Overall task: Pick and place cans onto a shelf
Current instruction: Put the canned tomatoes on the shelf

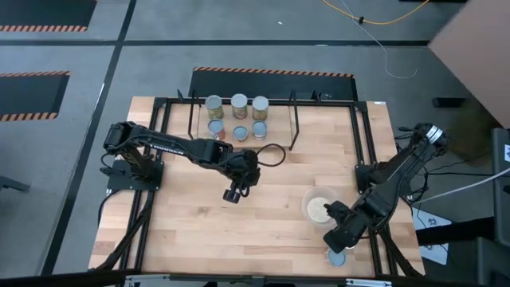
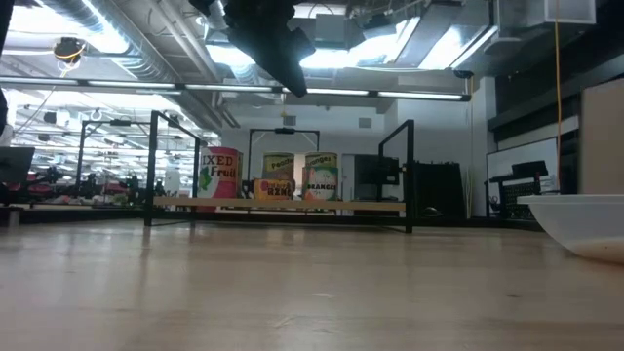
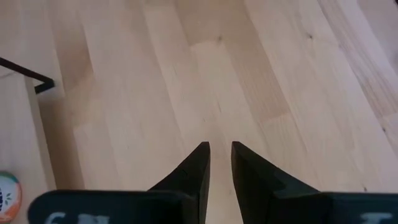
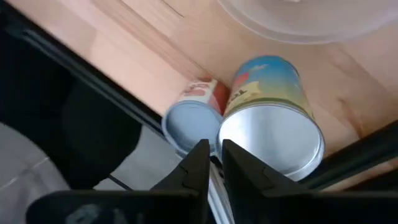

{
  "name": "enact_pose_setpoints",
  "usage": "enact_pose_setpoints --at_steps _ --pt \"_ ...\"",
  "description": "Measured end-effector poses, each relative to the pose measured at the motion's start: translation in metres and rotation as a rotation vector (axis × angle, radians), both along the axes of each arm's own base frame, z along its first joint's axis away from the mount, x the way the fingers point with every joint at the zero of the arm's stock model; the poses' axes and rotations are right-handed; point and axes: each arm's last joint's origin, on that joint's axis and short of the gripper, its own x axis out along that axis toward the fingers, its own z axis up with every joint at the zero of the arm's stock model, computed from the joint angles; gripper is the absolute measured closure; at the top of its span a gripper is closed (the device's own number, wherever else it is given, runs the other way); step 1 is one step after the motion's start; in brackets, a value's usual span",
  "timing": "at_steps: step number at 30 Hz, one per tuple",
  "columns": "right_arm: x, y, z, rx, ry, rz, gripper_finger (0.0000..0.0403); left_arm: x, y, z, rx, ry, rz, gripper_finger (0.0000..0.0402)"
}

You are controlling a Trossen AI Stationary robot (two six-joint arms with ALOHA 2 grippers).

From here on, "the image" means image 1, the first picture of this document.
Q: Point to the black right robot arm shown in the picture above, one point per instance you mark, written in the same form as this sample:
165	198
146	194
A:
398	175

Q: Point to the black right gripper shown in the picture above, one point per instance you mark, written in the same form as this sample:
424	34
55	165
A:
356	223

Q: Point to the white printed paper sheet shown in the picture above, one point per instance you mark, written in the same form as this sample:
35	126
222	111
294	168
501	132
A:
432	223

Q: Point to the black floor stand foot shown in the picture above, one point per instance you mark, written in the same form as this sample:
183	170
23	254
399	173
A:
12	184

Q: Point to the short mandarin oranges can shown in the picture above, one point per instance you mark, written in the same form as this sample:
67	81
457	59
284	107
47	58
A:
259	130

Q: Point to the black equipment cabinet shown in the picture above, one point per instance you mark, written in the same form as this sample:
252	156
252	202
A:
502	191

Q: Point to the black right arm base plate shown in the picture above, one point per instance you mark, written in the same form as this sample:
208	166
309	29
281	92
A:
360	179

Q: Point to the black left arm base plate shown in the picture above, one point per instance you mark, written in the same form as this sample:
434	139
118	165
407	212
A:
119	181

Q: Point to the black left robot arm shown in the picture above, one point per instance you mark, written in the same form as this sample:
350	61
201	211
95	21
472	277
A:
167	145

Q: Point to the brown cardboard box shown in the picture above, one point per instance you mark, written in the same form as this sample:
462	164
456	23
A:
478	48

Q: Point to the black hazard-striped floor mat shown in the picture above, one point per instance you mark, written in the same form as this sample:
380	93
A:
28	95
279	85
40	12

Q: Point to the tall peaches can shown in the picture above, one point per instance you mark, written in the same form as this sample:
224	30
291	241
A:
239	100

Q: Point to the tall red mixed fruit can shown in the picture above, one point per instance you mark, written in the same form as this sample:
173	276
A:
216	126

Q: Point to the tall green pears can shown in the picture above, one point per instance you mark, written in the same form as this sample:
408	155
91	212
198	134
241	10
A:
214	103

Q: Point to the black metal shelf frame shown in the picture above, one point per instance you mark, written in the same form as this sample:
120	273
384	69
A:
190	127

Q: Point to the tall green oranges can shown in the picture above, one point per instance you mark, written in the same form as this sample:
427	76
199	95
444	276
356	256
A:
260	103

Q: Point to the black front crossbar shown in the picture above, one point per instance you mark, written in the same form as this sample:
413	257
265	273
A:
60	280

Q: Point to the short yellow pink-dotted can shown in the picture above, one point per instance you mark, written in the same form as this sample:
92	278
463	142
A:
240	133

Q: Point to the short diced tomatoes can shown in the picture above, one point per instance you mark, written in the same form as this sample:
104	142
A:
336	259

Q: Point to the beige grains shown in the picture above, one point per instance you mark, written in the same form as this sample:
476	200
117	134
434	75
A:
316	207

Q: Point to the translucent plastic bowl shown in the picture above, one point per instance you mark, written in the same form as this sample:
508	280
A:
311	197

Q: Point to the black aluminium table frame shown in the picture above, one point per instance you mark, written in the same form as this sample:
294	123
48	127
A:
318	102

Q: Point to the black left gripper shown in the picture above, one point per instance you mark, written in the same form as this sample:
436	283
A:
247	171

